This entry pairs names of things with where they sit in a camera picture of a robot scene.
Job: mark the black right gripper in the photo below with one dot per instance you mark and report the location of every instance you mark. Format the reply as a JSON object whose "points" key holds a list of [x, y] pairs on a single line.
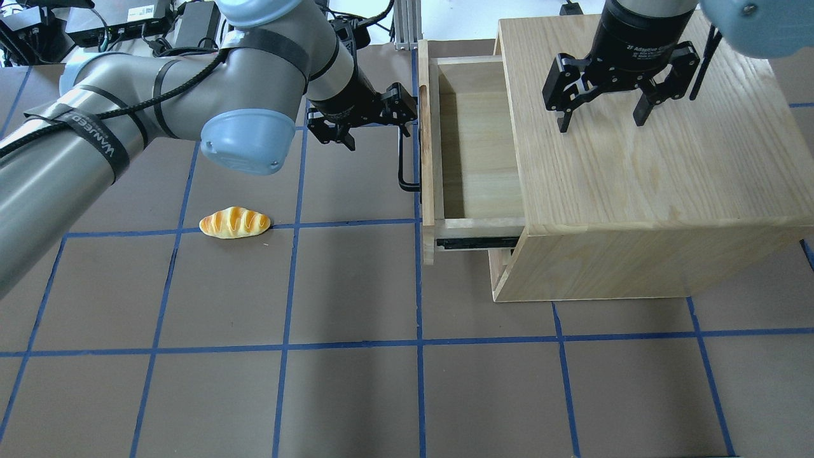
{"points": [[636, 38]]}

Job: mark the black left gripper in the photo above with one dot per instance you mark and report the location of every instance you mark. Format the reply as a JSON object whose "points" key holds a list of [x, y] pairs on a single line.
{"points": [[348, 102]]}

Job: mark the wooden drawer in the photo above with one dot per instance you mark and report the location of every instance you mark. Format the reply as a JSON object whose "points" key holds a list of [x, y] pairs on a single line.
{"points": [[470, 188]]}

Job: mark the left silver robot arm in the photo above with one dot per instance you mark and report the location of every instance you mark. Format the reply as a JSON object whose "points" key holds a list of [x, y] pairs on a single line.
{"points": [[240, 103]]}

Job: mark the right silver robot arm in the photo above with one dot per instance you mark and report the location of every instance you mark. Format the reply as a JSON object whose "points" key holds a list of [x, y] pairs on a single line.
{"points": [[758, 29]]}

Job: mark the light wooden drawer cabinet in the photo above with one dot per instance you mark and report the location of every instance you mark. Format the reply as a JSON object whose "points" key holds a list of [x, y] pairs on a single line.
{"points": [[613, 210]]}

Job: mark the yellow toy bread roll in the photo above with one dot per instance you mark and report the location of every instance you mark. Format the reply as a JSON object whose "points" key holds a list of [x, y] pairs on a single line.
{"points": [[234, 223]]}

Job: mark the black power adapter brick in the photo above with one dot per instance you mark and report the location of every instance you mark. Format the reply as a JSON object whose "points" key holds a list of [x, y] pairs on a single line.
{"points": [[197, 25]]}

